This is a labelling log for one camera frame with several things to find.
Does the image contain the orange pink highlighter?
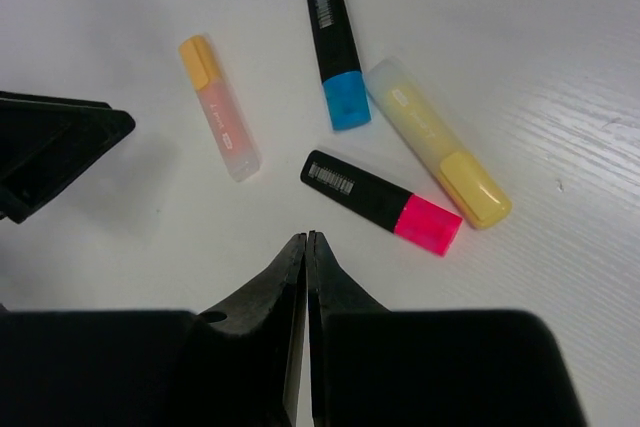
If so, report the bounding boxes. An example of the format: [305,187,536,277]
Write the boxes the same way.
[178,35,260,182]

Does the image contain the yellow highlighter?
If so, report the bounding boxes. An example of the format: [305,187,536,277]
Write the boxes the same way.
[365,59,512,229]

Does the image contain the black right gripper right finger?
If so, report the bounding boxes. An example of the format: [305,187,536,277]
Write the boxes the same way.
[305,232,570,426]

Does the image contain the black blue highlighter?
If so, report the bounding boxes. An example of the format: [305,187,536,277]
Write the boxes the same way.
[306,0,371,131]

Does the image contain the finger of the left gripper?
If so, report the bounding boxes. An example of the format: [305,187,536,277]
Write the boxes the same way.
[1,91,136,224]

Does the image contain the black pink highlighter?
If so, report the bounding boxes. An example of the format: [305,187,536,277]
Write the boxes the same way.
[300,150,463,256]

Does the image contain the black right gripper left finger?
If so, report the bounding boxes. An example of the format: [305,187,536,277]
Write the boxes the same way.
[1,234,306,426]

